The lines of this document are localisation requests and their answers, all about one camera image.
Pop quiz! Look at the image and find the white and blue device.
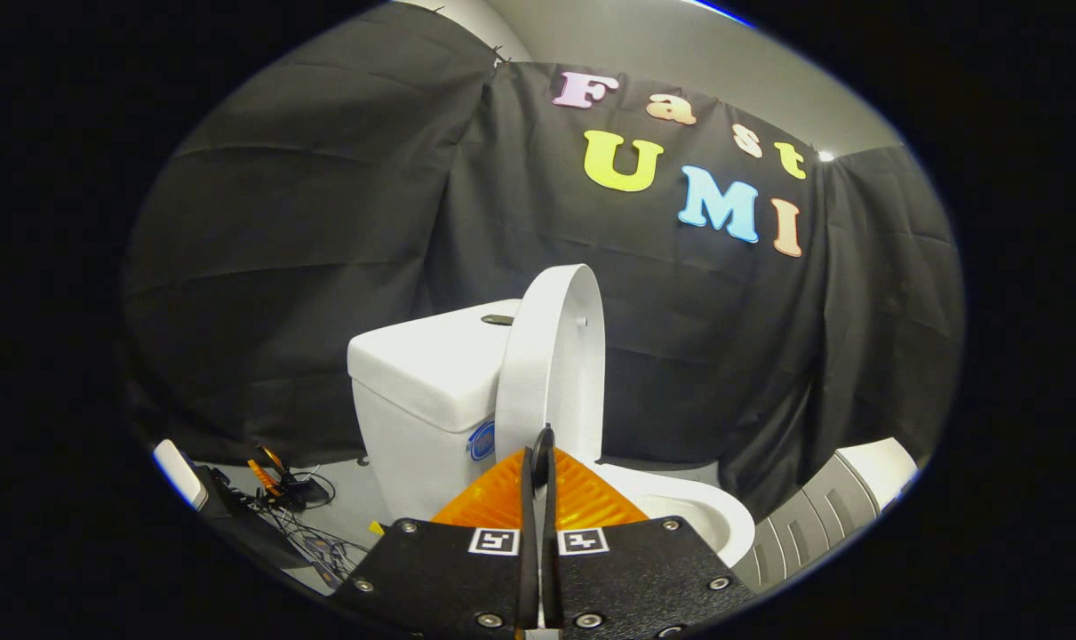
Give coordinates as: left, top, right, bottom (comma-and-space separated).
153, 439, 210, 512

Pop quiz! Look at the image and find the white ceramic toilet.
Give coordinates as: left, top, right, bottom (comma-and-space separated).
347, 299, 756, 570

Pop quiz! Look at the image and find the white toilet lid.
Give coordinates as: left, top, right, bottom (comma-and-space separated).
495, 264, 607, 468

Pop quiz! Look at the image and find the black backdrop cloth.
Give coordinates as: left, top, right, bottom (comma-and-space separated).
122, 0, 967, 525

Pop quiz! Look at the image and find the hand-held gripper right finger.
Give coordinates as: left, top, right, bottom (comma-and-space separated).
545, 447, 756, 637

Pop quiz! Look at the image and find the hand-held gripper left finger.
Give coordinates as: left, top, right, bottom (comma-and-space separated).
329, 425, 549, 636

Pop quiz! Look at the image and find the white drawer cabinet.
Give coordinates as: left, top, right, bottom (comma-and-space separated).
733, 437, 921, 592

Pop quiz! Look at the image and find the tangle of cables with orange tool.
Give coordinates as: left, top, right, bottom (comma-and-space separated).
244, 444, 370, 588

